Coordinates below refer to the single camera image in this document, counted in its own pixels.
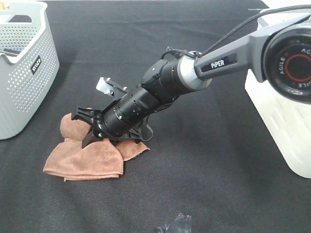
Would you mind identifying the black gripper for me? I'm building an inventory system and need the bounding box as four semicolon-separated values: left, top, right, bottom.
71;86;154;148

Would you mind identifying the brown microfibre towel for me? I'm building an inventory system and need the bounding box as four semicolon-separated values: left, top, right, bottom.
43;114;150;181

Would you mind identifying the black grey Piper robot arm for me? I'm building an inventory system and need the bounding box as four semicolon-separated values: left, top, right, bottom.
71;18;311;147

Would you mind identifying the grey perforated plastic basket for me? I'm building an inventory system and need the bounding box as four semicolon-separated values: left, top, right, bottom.
0;0;59;140

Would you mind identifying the dark item inside basket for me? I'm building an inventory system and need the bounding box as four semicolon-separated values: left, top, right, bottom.
0;48;21;57

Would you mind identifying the black table cloth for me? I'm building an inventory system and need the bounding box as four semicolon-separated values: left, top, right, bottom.
0;0;311;233

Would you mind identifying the white storage box grey rim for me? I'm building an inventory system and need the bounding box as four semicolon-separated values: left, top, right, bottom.
245;17;311;178

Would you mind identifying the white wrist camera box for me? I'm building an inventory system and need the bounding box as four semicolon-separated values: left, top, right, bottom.
96;77;114;96

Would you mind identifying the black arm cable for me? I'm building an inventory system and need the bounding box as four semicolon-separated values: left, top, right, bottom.
161;5;311;64

